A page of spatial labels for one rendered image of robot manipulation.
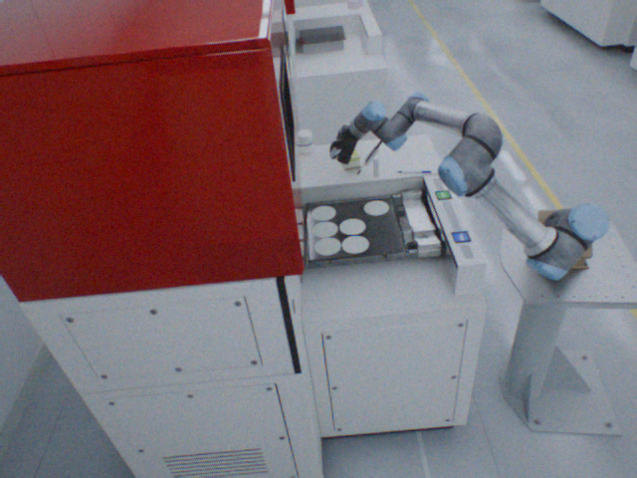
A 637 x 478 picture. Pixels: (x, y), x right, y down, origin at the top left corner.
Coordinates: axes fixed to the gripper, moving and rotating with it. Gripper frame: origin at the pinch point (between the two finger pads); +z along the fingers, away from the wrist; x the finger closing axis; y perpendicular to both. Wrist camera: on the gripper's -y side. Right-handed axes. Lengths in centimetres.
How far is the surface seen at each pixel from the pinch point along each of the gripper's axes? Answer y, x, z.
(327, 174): -1.8, -2.9, 9.1
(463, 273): -46, -43, -37
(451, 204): -14, -42, -26
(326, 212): -20.8, -5.9, 6.2
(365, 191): -6.2, -18.7, 2.0
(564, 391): -54, -140, 9
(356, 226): -27.1, -15.6, -4.3
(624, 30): 366, -290, 78
